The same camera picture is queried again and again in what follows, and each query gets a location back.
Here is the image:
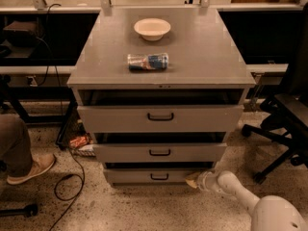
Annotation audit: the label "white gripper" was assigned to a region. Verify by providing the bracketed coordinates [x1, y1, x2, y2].
[185, 171, 215, 192]

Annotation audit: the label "grey bottom drawer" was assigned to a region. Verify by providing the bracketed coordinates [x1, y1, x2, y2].
[103, 162, 215, 185]

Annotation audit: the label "grey drawer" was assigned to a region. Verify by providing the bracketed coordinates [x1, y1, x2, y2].
[78, 90, 244, 133]
[103, 162, 215, 185]
[93, 132, 226, 163]

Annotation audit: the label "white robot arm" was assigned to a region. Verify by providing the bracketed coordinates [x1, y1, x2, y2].
[186, 170, 308, 231]

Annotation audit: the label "grey middle drawer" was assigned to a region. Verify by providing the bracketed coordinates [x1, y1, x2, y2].
[93, 132, 226, 163]

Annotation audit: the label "grey metal drawer cabinet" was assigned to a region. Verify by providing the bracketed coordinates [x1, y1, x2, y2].
[66, 6, 257, 186]

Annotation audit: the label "grey top drawer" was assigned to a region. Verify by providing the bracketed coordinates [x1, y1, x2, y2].
[78, 90, 244, 133]

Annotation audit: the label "black office chair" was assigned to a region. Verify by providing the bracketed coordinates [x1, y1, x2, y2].
[242, 4, 308, 184]

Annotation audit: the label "orange snack packet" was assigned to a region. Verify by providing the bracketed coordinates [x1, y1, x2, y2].
[69, 135, 90, 149]

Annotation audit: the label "blue silver soda can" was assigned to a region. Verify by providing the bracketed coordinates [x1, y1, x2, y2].
[127, 53, 168, 70]

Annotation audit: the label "tan shoe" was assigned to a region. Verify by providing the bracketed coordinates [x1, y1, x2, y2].
[7, 154, 56, 185]

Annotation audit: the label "white paper bowl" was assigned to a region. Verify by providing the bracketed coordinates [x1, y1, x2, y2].
[134, 18, 171, 41]

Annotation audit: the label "black chair base wheel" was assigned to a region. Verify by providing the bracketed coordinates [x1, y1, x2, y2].
[0, 204, 39, 218]

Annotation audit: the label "person leg brown trousers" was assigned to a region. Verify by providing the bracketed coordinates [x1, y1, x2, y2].
[0, 115, 32, 177]

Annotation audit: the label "black floor cable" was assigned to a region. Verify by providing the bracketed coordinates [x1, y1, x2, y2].
[34, 3, 86, 231]

